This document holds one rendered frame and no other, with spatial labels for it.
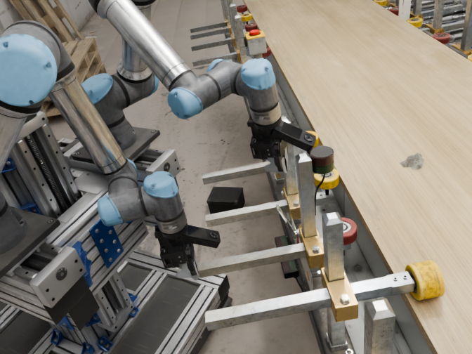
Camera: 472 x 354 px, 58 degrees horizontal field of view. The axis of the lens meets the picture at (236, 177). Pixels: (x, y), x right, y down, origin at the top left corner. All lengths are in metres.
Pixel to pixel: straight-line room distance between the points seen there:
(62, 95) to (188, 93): 0.28
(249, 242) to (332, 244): 1.61
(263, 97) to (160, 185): 0.32
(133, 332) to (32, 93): 1.35
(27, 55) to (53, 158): 0.65
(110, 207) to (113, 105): 0.50
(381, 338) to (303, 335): 1.36
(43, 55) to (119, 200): 0.38
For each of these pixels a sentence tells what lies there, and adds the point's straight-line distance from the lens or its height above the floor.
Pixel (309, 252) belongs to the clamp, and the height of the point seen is 0.87.
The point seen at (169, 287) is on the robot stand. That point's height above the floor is 0.21.
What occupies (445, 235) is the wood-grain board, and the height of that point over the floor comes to 0.90.
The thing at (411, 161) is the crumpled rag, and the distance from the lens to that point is 1.47.
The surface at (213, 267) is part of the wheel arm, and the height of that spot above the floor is 0.86.
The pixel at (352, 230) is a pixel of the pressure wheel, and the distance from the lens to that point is 1.22.
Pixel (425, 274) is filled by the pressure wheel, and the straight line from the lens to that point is 1.03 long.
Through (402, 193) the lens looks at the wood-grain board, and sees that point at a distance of 1.36.
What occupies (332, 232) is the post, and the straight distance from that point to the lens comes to 0.91.
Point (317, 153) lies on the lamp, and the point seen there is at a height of 1.14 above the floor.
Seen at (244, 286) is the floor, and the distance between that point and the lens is 2.30.
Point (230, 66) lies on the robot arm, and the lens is 1.09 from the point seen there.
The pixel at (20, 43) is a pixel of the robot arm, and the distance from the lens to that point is 0.87.
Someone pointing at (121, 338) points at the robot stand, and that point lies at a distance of 2.02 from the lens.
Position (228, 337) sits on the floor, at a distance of 2.13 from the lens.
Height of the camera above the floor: 1.74
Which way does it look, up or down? 35 degrees down
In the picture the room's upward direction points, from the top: 11 degrees counter-clockwise
